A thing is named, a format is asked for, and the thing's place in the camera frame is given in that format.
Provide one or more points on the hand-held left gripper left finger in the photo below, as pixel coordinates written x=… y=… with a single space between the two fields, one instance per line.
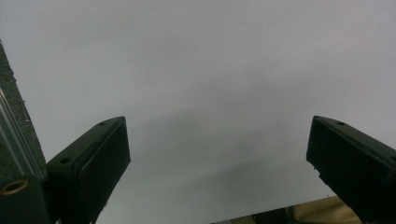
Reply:
x=90 y=168

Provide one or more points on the metal rail with dark padding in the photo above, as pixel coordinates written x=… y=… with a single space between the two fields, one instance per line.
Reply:
x=14 y=124

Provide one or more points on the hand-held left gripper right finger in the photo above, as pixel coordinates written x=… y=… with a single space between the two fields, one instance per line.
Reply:
x=351 y=161

